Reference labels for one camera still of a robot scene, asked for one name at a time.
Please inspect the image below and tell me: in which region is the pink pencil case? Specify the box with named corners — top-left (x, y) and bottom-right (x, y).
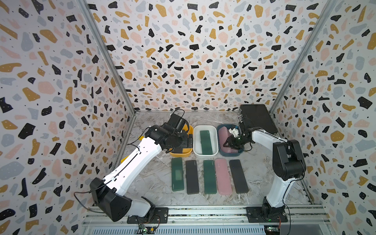
top-left (218, 126), bottom-right (238, 154)
top-left (214, 159), bottom-right (232, 196)

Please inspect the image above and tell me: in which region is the light green pencil case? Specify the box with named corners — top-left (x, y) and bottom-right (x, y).
top-left (171, 158), bottom-right (185, 192)

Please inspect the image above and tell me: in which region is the dark grey pencil case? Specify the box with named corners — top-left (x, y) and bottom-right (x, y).
top-left (229, 160), bottom-right (249, 194)
top-left (186, 160), bottom-right (199, 195)

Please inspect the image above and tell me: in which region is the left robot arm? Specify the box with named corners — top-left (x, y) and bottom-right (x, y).
top-left (89, 113), bottom-right (190, 222)

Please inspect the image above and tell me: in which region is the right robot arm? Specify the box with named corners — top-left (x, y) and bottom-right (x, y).
top-left (221, 116), bottom-right (306, 221)

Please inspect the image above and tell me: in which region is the dark teal storage box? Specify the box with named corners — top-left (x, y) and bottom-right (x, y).
top-left (216, 124), bottom-right (243, 157)

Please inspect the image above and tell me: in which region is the yellow storage box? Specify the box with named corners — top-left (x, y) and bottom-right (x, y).
top-left (170, 125), bottom-right (193, 158)

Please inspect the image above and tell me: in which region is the white storage box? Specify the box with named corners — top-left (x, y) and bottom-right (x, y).
top-left (193, 125), bottom-right (219, 159)

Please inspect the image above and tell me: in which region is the black briefcase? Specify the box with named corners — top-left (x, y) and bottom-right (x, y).
top-left (240, 104), bottom-right (278, 134)

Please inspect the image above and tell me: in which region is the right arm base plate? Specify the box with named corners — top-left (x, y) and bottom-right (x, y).
top-left (245, 205), bottom-right (288, 223)

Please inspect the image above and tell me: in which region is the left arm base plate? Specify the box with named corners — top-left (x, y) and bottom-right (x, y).
top-left (127, 207), bottom-right (169, 224)

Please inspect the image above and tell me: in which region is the aluminium rail frame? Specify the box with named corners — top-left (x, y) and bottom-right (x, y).
top-left (79, 204), bottom-right (335, 235)

